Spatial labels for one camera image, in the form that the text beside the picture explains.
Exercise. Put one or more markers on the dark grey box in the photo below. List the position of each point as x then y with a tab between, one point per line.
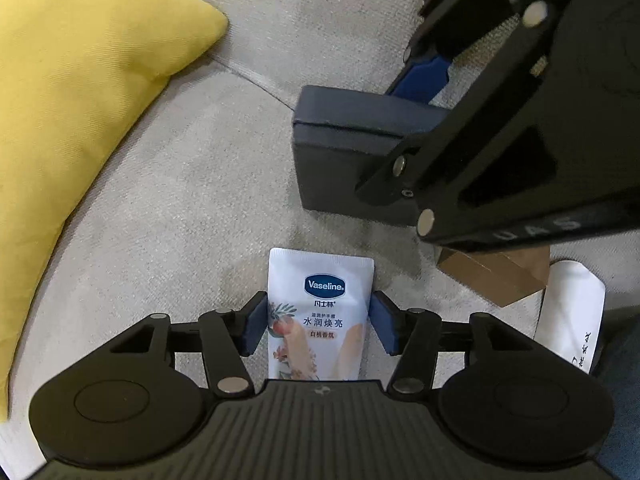
330	160

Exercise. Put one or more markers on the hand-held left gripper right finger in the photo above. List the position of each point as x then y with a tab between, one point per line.
385	322

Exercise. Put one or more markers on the gold cardboard box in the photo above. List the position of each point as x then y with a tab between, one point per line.
500	275

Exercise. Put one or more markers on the yellow cushion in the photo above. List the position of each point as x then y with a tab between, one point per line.
75	110

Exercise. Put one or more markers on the person's blue jeans leg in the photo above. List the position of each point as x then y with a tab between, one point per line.
625	385

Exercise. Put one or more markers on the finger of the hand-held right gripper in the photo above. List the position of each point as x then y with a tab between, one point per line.
480	160
422	77

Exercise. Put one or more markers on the white floral hand cream tube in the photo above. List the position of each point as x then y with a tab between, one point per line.
320	320

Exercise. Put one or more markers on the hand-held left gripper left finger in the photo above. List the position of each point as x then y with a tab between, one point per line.
254	325

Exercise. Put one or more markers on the white paper sleeve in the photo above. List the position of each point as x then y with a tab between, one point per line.
570	305

